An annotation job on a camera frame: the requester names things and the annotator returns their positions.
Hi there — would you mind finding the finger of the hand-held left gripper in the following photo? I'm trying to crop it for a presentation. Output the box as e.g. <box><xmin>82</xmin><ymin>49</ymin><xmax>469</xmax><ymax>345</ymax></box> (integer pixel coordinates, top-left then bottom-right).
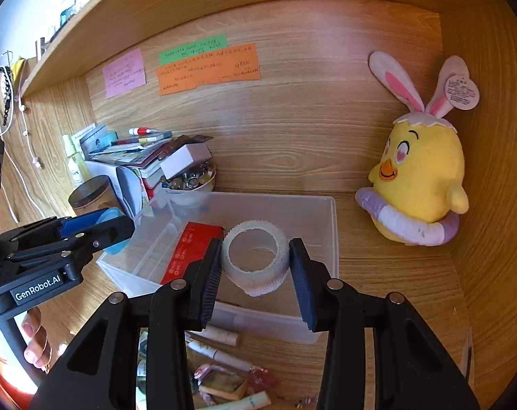
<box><xmin>6</xmin><ymin>214</ymin><xmax>136</xmax><ymax>283</ymax></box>
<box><xmin>0</xmin><ymin>209</ymin><xmax>109</xmax><ymax>250</ymax></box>

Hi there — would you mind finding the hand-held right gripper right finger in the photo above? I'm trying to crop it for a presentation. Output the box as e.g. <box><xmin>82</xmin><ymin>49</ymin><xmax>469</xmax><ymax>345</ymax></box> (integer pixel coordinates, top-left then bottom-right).
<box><xmin>288</xmin><ymin>238</ymin><xmax>481</xmax><ymax>410</ymax></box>

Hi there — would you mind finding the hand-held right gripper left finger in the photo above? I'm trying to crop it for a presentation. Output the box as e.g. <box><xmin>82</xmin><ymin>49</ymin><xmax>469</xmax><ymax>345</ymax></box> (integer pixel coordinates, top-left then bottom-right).
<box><xmin>30</xmin><ymin>237</ymin><xmax>222</xmax><ymax>410</ymax></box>

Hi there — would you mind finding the white lace tape roll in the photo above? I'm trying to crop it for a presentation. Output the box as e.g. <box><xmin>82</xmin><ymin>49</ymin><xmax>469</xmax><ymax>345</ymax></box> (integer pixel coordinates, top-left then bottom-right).
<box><xmin>221</xmin><ymin>220</ymin><xmax>291</xmax><ymax>297</ymax></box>

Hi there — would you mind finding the clear plastic storage bin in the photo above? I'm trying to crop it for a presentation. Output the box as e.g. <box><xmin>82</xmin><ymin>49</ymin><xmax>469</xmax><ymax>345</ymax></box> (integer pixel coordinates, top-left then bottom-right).
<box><xmin>97</xmin><ymin>191</ymin><xmax>340</xmax><ymax>344</ymax></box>

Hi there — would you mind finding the person's left hand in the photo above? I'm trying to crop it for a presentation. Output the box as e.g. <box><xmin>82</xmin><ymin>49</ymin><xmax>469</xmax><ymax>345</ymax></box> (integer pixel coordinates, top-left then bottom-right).
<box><xmin>21</xmin><ymin>307</ymin><xmax>54</xmax><ymax>366</ymax></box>

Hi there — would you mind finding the brown round tin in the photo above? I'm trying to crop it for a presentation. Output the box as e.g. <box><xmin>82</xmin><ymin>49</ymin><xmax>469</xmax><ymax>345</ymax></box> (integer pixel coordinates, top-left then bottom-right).
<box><xmin>68</xmin><ymin>175</ymin><xmax>126</xmax><ymax>218</ymax></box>

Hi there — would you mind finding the red box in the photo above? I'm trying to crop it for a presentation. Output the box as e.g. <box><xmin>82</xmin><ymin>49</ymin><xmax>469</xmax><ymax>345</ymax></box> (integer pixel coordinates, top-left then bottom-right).
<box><xmin>160</xmin><ymin>222</ymin><xmax>225</xmax><ymax>286</ymax></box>

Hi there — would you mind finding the white curved stand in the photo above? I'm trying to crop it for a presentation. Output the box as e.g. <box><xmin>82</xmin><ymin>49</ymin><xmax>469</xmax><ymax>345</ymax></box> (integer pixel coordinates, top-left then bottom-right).
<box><xmin>115</xmin><ymin>166</ymin><xmax>146</xmax><ymax>218</ymax></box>

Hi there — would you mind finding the beige cosmetic tube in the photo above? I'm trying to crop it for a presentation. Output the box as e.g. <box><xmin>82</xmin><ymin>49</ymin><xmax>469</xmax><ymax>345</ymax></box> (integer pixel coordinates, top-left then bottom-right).
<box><xmin>205</xmin><ymin>325</ymin><xmax>242</xmax><ymax>346</ymax></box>

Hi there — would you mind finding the white lotion bottle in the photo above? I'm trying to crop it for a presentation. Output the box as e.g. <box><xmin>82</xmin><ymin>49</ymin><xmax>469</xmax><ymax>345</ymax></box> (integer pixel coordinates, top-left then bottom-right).
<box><xmin>62</xmin><ymin>134</ymin><xmax>86</xmax><ymax>186</ymax></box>

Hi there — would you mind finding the white pen with gold tip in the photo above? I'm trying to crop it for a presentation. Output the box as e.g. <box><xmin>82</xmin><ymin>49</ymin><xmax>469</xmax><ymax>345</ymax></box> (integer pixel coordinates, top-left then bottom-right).
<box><xmin>188</xmin><ymin>339</ymin><xmax>255</xmax><ymax>372</ymax></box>

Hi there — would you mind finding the stack of books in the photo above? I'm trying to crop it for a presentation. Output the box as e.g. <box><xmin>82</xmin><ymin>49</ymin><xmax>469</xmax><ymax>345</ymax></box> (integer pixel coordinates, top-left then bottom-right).
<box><xmin>81</xmin><ymin>130</ymin><xmax>214</xmax><ymax>189</ymax></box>

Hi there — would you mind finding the white bowl of marbles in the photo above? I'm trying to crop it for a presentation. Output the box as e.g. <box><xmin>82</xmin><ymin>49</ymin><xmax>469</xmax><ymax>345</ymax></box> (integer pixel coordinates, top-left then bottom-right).
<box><xmin>161</xmin><ymin>160</ymin><xmax>217</xmax><ymax>208</ymax></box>

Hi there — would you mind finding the white rectangular box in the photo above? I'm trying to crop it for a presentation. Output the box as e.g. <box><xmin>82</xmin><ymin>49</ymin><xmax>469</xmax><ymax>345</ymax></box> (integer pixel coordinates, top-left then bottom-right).
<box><xmin>159</xmin><ymin>143</ymin><xmax>212</xmax><ymax>179</ymax></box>

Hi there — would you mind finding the tan wrapped block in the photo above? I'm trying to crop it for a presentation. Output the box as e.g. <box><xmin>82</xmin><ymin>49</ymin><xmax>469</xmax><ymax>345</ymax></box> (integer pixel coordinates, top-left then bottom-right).
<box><xmin>199</xmin><ymin>369</ymin><xmax>248</xmax><ymax>398</ymax></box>

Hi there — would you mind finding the pink sticky note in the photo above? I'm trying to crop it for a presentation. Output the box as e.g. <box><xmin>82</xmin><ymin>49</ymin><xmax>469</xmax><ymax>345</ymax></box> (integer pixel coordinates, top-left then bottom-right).
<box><xmin>103</xmin><ymin>48</ymin><xmax>147</xmax><ymax>99</ymax></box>

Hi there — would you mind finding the yellow cloth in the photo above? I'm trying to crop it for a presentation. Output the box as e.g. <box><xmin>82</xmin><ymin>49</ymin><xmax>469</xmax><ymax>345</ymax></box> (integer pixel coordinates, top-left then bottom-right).
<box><xmin>11</xmin><ymin>55</ymin><xmax>28</xmax><ymax>90</ymax></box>

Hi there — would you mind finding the yellow chick plush toy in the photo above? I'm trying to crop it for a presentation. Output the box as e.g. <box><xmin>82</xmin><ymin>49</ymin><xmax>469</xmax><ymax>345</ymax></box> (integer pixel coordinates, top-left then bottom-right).
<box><xmin>355</xmin><ymin>50</ymin><xmax>481</xmax><ymax>247</ymax></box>

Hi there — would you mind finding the orange sticky note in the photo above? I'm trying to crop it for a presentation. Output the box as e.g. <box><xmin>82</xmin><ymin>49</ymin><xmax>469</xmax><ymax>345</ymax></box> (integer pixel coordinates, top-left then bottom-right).
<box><xmin>155</xmin><ymin>44</ymin><xmax>261</xmax><ymax>96</ymax></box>

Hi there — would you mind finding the green sticky note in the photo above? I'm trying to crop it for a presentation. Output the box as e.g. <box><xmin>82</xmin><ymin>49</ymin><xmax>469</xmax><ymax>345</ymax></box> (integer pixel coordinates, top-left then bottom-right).
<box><xmin>158</xmin><ymin>34</ymin><xmax>228</xmax><ymax>66</ymax></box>

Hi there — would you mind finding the wooden shelf board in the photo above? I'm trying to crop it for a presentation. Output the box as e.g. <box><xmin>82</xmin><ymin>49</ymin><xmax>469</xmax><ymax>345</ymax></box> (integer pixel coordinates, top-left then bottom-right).
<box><xmin>18</xmin><ymin>0</ymin><xmax>517</xmax><ymax>99</ymax></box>

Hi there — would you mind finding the white charging cable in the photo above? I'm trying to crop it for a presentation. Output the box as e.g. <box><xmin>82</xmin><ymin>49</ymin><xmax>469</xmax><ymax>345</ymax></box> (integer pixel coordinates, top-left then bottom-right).
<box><xmin>0</xmin><ymin>51</ymin><xmax>43</xmax><ymax>223</ymax></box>

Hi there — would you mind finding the beaded necklace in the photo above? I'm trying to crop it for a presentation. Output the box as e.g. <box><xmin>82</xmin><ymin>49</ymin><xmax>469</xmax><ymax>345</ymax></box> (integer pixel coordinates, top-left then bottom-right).
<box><xmin>0</xmin><ymin>66</ymin><xmax>15</xmax><ymax>137</ymax></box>

